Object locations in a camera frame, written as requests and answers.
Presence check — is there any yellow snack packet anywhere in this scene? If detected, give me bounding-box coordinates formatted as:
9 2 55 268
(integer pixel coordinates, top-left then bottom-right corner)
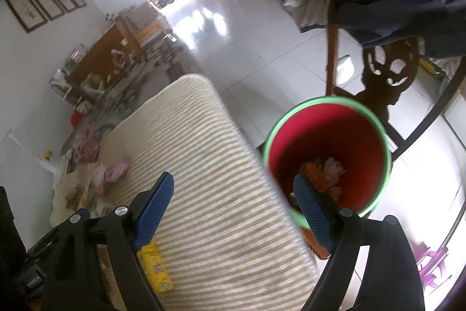
140 240 172 293

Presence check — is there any beige striped tablecloth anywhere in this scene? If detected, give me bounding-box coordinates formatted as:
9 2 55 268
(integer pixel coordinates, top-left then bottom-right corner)
51 74 317 311

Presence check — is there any pink snack packet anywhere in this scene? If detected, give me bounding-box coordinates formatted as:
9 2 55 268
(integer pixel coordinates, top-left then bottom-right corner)
71 127 106 169

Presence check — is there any cluttered bookshelf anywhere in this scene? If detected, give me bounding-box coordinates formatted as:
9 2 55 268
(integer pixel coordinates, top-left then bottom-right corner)
49 49 110 111

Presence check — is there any pink purple snack wrapper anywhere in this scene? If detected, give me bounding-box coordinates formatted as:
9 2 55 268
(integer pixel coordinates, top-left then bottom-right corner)
104 157 132 185

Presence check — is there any crumpled orange wrapper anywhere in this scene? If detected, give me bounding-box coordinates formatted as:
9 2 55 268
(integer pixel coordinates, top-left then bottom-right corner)
289 156 346 210

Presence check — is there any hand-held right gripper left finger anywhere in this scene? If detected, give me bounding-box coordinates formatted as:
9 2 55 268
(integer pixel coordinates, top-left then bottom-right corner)
40 172 175 311

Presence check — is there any purple plastic stool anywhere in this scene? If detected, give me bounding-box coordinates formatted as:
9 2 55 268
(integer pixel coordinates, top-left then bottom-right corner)
417 242 460 297

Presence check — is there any wooden cabinet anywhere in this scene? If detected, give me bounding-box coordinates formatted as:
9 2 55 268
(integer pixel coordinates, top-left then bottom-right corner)
66 17 146 100

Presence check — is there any red container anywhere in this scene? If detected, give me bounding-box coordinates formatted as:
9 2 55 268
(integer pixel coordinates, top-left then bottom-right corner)
70 110 87 128

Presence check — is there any cream cloth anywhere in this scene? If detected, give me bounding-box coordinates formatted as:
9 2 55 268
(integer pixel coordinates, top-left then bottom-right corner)
291 0 330 29

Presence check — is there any carved dark wooden chair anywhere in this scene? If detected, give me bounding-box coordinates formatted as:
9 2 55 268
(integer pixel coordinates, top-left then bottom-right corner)
326 0 466 166

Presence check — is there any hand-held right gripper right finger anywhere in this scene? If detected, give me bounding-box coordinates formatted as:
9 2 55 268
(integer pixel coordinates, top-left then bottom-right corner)
293 174 426 311

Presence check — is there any red bucket with green rim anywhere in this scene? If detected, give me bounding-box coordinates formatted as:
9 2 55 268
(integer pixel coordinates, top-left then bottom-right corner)
263 96 393 229

